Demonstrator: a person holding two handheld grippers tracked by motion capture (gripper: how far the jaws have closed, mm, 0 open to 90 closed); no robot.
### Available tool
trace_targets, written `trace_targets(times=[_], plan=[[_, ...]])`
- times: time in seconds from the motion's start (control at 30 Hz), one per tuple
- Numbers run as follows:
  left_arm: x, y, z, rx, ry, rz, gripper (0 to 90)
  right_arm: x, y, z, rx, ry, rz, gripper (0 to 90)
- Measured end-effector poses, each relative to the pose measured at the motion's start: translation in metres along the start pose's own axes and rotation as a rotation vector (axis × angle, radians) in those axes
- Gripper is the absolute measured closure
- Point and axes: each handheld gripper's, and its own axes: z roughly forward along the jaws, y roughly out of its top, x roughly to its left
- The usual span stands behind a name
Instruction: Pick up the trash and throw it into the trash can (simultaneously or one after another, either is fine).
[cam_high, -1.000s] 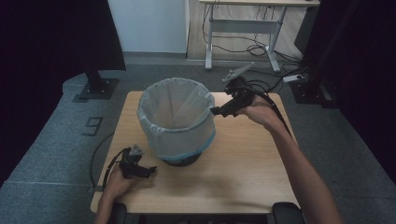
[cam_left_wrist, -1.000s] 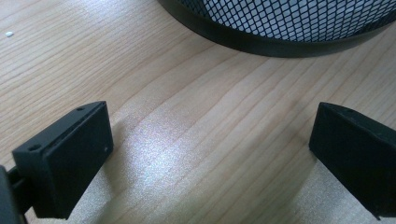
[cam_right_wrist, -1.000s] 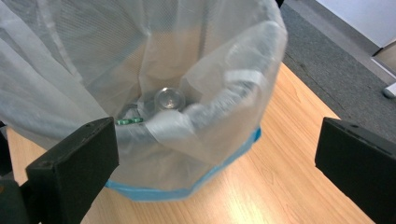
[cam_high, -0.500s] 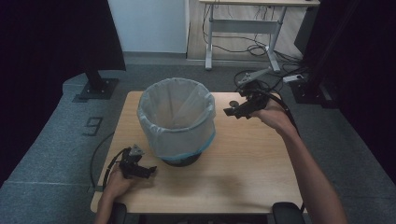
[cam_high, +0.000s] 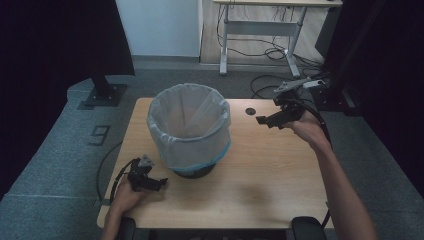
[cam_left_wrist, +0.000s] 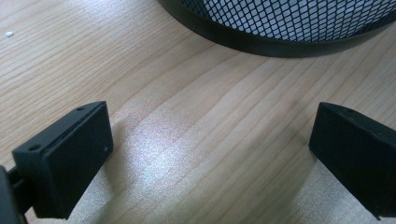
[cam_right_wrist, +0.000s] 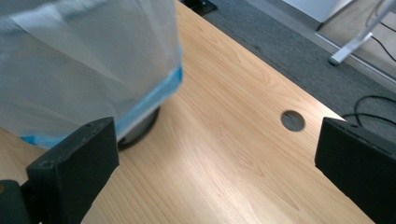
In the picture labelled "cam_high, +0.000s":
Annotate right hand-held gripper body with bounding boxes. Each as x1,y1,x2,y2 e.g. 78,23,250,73
273,77,307,125

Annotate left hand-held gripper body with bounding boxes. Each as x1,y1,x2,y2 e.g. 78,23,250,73
128,154,156,193

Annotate trash bin with white liner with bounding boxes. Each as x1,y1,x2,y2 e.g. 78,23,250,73
146,83,232,174

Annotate person's left hand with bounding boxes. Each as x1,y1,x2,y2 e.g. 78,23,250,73
111,175,148,215

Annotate person's right hand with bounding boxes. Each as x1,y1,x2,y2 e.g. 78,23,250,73
283,111,330,152

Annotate white power strip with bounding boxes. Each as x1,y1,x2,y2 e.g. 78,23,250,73
303,79,326,90

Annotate black metal stand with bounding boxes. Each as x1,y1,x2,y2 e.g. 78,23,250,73
309,0,364,118

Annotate black curtain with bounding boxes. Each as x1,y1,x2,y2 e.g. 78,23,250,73
0,0,136,201
324,0,424,198

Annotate right hand-held gripper cable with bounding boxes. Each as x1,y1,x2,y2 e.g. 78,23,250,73
293,97,333,230

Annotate hand-held gripper cable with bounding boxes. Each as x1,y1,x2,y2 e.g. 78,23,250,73
96,141,141,205
293,97,333,230

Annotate black floor cable loop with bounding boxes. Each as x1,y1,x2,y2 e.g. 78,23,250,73
249,64,332,100

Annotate left hand-held gripper cable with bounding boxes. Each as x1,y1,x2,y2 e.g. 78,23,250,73
96,141,141,205

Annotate black cables under desk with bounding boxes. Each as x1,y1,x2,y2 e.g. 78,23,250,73
216,4,323,68

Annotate grey metal frame desk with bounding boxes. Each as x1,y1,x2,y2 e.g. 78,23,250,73
213,0,344,79

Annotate black stand with base plate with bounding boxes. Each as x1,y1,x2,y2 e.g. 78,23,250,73
77,71,129,110

